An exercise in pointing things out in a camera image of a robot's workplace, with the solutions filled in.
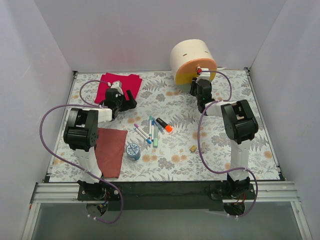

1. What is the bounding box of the black orange highlighter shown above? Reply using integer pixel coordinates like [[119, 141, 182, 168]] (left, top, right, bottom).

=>
[[156, 117, 173, 133]]

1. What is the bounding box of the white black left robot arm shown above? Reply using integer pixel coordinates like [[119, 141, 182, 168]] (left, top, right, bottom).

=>
[[63, 88, 137, 200]]

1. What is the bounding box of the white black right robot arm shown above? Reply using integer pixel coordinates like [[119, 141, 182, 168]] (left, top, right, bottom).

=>
[[190, 77, 259, 199]]

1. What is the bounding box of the red folded cloth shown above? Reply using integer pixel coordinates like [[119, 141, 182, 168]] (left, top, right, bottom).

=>
[[94, 73, 142, 104]]

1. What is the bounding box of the purple cap white marker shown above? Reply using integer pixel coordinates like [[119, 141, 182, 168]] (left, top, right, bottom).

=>
[[134, 123, 151, 140]]

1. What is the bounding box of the teal cap white marker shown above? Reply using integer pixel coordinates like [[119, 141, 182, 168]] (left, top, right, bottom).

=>
[[148, 115, 153, 138]]

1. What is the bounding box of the floral patterned table mat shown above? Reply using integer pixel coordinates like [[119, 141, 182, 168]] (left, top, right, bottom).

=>
[[48, 69, 281, 183]]

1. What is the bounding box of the blue pen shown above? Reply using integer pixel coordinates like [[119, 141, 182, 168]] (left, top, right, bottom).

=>
[[152, 117, 165, 135]]

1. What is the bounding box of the blue cap white marker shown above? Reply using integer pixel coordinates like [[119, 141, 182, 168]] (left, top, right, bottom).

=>
[[134, 128, 152, 145]]

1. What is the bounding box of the rust brown folded garment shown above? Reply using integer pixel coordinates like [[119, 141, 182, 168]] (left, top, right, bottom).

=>
[[95, 128, 128, 179]]

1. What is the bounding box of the small beige eraser stick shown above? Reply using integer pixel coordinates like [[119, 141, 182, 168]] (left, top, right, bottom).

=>
[[201, 142, 206, 153]]

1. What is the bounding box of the blue patterned tape roll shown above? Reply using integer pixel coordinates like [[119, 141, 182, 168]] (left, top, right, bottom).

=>
[[125, 143, 141, 161]]

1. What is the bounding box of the small brass sharpener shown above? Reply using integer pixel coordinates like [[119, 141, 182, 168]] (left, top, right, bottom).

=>
[[189, 145, 197, 153]]

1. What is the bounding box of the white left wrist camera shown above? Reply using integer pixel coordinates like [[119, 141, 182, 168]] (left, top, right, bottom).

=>
[[109, 80, 124, 95]]

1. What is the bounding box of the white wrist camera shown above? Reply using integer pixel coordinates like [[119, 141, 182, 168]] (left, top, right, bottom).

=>
[[109, 80, 124, 95], [197, 68, 211, 80]]

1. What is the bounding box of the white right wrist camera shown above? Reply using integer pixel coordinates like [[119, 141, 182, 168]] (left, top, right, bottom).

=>
[[197, 68, 211, 80]]

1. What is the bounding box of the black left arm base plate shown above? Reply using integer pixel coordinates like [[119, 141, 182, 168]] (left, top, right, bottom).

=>
[[77, 183, 121, 201]]

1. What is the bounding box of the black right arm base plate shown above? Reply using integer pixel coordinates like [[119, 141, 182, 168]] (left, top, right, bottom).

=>
[[207, 182, 256, 200]]

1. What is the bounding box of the aluminium frame rail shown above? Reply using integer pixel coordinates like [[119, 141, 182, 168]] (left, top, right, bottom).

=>
[[22, 181, 312, 240]]

